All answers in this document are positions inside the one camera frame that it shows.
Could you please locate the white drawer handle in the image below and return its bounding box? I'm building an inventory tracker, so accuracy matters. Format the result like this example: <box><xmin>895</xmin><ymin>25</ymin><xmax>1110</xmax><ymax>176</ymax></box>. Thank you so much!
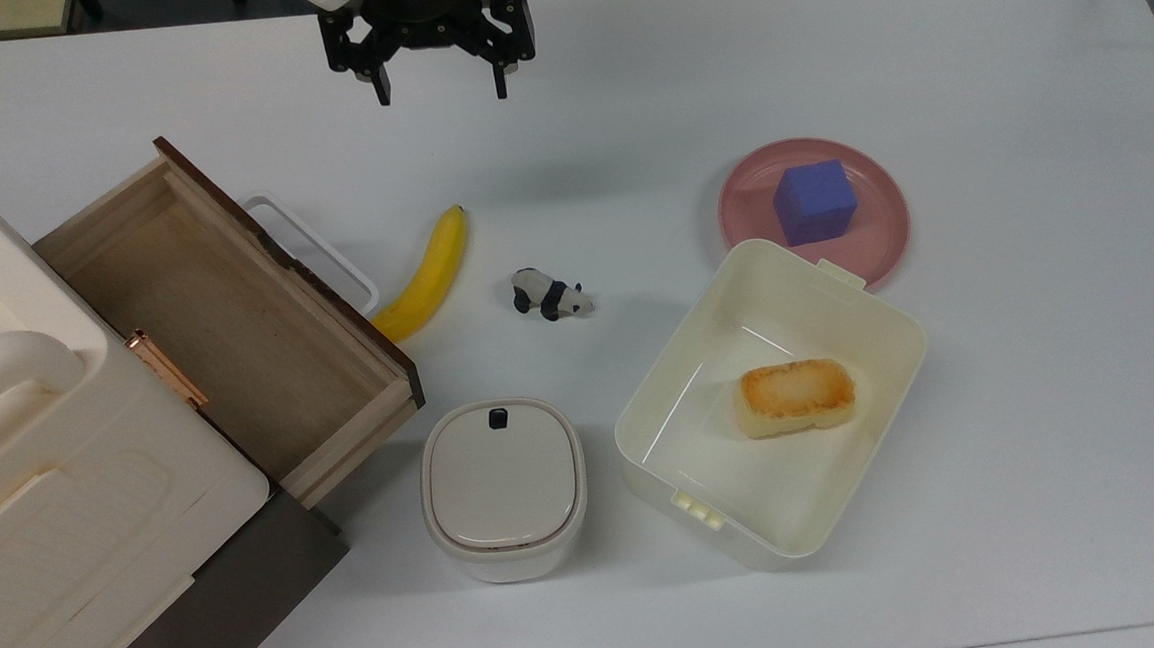
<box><xmin>240</xmin><ymin>184</ymin><xmax>382</xmax><ymax>325</ymax></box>

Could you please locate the cream lidded round container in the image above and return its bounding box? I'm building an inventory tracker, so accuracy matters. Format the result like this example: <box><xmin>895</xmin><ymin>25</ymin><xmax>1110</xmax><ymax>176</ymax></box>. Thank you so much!
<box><xmin>416</xmin><ymin>394</ymin><xmax>594</xmax><ymax>589</ymax></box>

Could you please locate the copper latch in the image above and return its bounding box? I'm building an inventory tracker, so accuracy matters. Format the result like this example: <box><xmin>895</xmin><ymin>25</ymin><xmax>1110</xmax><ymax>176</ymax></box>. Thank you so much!
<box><xmin>125</xmin><ymin>325</ymin><xmax>210</xmax><ymax>414</ymax></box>

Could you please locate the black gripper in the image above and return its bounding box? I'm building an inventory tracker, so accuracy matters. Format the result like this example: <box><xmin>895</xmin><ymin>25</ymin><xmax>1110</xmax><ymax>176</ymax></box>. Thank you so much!
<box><xmin>319</xmin><ymin>0</ymin><xmax>539</xmax><ymax>111</ymax></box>

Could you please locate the cream open plastic tub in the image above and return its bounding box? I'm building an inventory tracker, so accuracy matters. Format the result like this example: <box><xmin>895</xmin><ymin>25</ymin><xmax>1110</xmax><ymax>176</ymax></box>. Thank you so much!
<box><xmin>602</xmin><ymin>229</ymin><xmax>941</xmax><ymax>579</ymax></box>

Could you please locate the purple cube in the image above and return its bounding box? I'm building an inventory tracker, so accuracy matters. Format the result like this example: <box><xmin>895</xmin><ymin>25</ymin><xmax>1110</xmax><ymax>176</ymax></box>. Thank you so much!
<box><xmin>769</xmin><ymin>157</ymin><xmax>862</xmax><ymax>249</ymax></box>

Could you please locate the toasted bread piece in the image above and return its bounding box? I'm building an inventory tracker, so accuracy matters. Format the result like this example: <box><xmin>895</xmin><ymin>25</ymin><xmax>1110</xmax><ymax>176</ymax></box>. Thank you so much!
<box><xmin>732</xmin><ymin>355</ymin><xmax>859</xmax><ymax>441</ymax></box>

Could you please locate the black and white panda toy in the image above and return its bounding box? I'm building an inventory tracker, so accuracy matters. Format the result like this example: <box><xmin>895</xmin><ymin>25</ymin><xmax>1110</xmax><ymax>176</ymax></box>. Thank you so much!
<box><xmin>509</xmin><ymin>263</ymin><xmax>597</xmax><ymax>325</ymax></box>

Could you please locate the dark wood cabinet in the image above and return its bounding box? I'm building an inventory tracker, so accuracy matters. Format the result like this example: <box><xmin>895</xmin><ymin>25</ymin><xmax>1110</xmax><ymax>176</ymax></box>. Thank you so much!
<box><xmin>37</xmin><ymin>483</ymin><xmax>355</xmax><ymax>648</ymax></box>

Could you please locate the wooden drawer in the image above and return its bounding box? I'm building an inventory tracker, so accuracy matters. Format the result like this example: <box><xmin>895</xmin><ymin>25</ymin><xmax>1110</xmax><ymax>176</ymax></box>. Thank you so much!
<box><xmin>27</xmin><ymin>122</ymin><xmax>432</xmax><ymax>525</ymax></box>

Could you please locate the yellow banana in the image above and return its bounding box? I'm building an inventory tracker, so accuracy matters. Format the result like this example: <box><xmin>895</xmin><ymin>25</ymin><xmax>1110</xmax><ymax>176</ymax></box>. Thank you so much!
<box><xmin>364</xmin><ymin>204</ymin><xmax>476</xmax><ymax>346</ymax></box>

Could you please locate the pink round plate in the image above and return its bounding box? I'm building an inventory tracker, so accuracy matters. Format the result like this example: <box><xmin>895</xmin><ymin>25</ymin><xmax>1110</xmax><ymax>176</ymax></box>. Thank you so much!
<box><xmin>713</xmin><ymin>132</ymin><xmax>914</xmax><ymax>301</ymax></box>

